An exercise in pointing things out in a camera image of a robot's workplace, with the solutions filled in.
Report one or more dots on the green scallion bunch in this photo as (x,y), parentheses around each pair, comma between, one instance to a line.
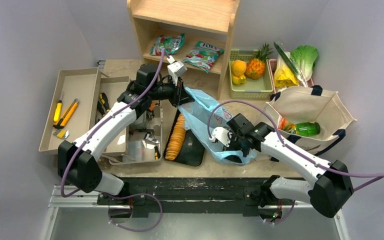
(290,64)

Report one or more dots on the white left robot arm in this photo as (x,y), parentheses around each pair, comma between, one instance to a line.
(78,160)

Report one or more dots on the grey open toolbox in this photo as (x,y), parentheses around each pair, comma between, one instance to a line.
(136,144)

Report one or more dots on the black rectangular tray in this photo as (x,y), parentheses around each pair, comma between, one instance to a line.
(192,151)

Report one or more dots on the orange fruit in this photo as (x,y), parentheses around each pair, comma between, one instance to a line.
(238,67)

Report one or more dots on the right candy bag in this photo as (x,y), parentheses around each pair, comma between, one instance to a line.
(203,55)

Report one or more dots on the green plastic basket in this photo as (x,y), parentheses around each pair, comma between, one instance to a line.
(258,89)

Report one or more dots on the wooden shelf unit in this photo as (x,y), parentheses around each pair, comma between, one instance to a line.
(210,21)

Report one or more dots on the small yellow screwdriver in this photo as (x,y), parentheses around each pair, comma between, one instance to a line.
(58,108)

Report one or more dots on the green lettuce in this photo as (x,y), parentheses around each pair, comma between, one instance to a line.
(304,58)

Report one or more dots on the orange spiral bread loaf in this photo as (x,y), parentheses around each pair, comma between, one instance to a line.
(176,139)

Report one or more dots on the beige toolbox tray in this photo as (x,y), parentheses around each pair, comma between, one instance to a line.
(85,85)

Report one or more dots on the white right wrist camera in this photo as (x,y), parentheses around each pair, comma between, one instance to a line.
(222,135)

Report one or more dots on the yellow utility knife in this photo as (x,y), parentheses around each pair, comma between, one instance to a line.
(62,121)

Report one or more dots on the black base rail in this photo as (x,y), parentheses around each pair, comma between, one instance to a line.
(189,195)

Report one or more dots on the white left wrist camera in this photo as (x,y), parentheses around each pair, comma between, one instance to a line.
(175,69)

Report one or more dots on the light blue plastic grocery bag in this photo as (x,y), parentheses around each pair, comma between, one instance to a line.
(199,120)

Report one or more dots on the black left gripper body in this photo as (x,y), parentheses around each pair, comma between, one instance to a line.
(169,91)

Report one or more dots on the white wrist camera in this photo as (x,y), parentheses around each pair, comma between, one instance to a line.
(175,69)
(222,135)

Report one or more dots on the pineapple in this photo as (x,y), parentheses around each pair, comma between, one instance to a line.
(256,66)

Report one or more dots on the orange snack packet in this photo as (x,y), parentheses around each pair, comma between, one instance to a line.
(286,125)

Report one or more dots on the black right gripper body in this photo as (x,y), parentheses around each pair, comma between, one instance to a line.
(237,143)

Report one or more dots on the beige canvas tote bag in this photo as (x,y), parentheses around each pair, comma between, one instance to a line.
(314,104)

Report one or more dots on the left candy bag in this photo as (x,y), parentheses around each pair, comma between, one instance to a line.
(171,44)

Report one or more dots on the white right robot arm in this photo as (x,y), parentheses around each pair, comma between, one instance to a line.
(325,185)

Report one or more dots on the candy bag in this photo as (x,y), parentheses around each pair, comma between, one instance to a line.
(171,44)
(203,55)

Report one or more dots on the orange hex key holder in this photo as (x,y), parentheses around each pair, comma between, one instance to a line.
(152,106)

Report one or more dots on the yellow white napa cabbage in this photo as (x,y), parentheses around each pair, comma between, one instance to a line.
(283,77)

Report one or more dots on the pink plastic basket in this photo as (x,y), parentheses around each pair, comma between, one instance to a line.
(272,64)

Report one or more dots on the green bottle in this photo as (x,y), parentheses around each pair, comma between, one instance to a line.
(307,129)

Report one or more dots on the stubby black yellow screwdriver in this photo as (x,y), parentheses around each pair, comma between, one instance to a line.
(157,154)

